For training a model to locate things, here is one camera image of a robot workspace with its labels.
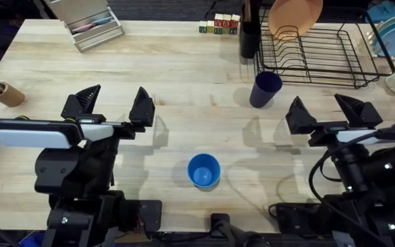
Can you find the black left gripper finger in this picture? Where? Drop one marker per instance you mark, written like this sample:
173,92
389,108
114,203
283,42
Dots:
81,103
142,108

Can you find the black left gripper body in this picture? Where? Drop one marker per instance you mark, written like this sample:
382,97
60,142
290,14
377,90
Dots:
98,161

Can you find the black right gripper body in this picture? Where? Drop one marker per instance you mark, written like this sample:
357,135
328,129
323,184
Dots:
350,164

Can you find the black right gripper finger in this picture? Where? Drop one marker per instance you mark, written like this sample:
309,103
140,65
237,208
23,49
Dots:
358,111
298,116

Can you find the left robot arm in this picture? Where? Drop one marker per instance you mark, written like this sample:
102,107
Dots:
81,216

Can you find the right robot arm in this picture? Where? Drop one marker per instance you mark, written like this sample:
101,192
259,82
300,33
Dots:
382,192

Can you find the dark navy plastic cup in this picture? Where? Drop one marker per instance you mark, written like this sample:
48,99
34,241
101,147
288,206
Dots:
264,91

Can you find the light blue plastic cup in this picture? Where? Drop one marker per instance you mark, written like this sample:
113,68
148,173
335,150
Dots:
203,170

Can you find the cardboard tube with tools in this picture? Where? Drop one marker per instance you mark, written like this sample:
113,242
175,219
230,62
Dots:
7,94

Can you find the grey box with pens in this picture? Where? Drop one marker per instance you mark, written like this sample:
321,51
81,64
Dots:
87,24

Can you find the orange plate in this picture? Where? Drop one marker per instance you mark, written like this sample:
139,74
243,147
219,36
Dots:
293,13

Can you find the heap of wooden letter blocks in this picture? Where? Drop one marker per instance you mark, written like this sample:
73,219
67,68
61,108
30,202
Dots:
219,24

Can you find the wooden utensil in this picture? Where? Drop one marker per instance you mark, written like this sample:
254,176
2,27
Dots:
247,10

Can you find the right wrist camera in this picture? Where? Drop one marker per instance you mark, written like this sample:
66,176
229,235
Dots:
355,136

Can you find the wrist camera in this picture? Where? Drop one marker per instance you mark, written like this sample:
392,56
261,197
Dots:
355,136
96,132

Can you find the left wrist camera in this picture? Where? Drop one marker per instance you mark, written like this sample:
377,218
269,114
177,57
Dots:
96,132

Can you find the black rail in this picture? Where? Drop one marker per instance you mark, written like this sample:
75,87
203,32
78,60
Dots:
190,240

